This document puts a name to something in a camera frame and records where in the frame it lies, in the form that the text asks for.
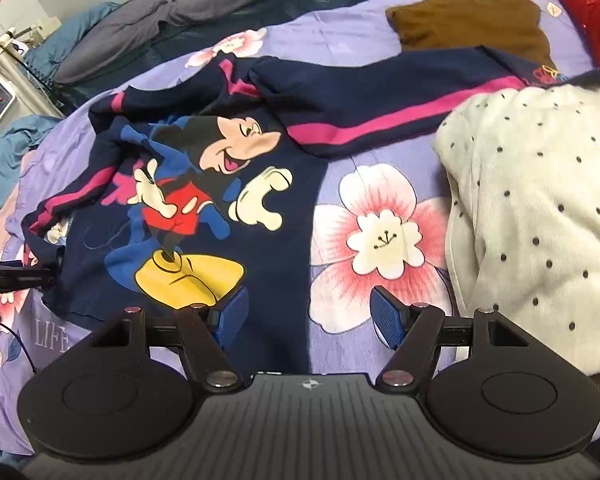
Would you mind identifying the black cable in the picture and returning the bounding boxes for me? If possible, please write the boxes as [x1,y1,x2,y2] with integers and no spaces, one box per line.
[0,324,40,374]

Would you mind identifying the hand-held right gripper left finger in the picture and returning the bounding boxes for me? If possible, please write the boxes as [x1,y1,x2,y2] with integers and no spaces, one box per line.
[90,287,251,394]

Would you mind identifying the white polka dot garment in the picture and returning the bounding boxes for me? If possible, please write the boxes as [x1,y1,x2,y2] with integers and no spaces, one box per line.
[434,66,600,378]

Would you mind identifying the grey blanket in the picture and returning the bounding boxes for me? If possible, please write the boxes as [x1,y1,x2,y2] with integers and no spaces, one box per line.
[50,0,416,107]

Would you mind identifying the purple floral bedsheet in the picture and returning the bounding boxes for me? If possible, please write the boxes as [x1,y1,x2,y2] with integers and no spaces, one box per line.
[0,0,600,456]

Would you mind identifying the grey pants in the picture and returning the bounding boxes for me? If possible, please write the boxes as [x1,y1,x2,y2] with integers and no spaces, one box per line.
[54,0,313,86]

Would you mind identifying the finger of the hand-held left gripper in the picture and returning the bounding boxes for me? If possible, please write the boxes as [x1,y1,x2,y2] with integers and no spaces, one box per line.
[0,259,61,292]

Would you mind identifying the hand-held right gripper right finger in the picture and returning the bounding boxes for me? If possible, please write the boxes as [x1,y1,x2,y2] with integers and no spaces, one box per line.
[369,285,530,394]

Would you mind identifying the brown sweater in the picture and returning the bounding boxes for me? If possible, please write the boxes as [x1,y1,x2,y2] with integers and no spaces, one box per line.
[385,0,558,68]

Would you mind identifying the red cloth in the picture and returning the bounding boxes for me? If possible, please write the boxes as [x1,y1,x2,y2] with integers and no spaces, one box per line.
[547,0,600,68]

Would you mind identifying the teal blanket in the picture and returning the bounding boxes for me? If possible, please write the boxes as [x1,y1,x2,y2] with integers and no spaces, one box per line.
[0,2,122,261]

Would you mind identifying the navy cartoon print sweatshirt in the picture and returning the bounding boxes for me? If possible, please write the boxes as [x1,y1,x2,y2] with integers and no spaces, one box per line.
[22,46,600,333]

